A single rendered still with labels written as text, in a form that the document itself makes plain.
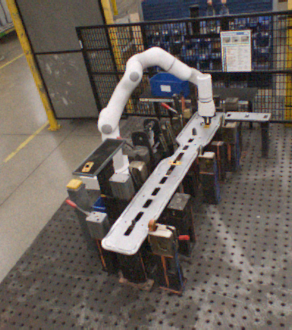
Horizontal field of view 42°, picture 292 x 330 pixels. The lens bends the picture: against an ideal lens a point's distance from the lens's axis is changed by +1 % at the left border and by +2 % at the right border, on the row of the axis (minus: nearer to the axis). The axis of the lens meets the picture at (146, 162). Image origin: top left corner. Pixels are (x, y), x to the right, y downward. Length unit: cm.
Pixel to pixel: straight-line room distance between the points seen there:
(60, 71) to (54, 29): 52
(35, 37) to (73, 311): 367
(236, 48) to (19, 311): 215
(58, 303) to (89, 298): 16
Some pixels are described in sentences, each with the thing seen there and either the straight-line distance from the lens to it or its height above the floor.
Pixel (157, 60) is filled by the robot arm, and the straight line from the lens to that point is 231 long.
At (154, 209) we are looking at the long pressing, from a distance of 190.
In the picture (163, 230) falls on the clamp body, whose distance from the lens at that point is 169.
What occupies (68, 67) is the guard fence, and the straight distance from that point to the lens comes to 491.
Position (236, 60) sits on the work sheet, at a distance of 293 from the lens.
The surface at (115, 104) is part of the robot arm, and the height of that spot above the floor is 128.
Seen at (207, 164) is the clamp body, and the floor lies 99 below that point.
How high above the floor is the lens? 220
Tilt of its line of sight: 32 degrees down
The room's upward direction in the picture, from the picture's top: 12 degrees counter-clockwise
